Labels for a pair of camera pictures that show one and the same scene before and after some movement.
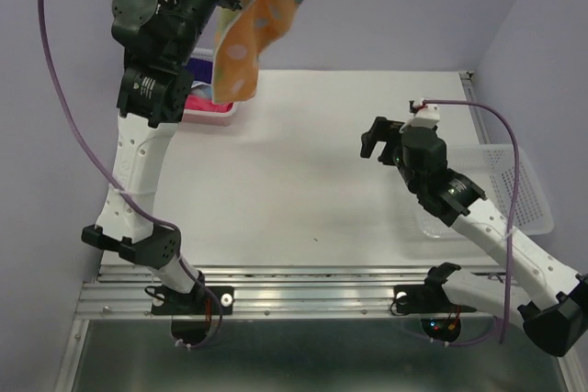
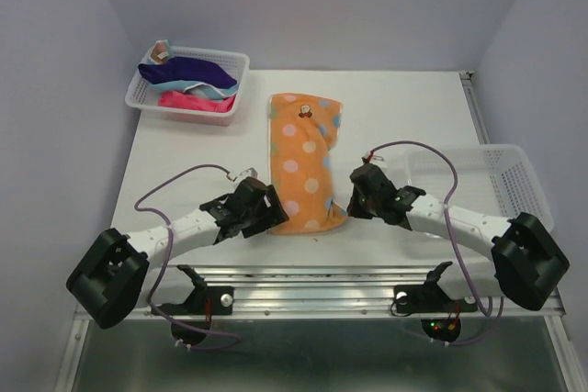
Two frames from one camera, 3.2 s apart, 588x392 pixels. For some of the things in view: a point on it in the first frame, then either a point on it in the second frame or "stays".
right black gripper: x=380 y=130 -> x=353 y=208
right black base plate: x=425 y=299 stays
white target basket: x=489 y=165 stays
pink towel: x=206 y=103 stays
